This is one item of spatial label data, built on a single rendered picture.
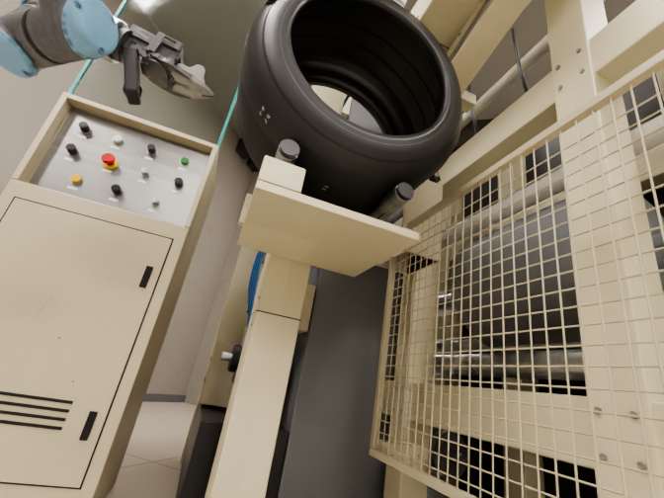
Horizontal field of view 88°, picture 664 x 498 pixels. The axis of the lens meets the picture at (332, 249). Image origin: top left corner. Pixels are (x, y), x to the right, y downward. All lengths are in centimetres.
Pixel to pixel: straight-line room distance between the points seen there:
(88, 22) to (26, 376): 93
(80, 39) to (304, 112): 40
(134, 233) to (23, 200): 33
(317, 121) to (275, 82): 12
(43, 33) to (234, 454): 94
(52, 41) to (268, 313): 72
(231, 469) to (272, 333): 33
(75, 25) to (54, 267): 77
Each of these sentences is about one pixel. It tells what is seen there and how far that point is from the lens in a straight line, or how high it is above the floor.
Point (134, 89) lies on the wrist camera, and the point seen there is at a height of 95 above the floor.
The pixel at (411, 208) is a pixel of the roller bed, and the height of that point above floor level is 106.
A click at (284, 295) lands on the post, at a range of 101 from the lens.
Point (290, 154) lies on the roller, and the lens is 74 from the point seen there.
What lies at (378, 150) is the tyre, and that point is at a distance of 78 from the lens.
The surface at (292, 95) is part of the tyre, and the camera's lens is 78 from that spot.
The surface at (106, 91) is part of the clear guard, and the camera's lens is 167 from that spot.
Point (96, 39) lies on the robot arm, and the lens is 81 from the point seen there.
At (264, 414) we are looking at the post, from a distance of 99.
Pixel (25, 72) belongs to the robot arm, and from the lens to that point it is 92.
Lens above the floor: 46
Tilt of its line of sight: 22 degrees up
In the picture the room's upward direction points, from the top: 10 degrees clockwise
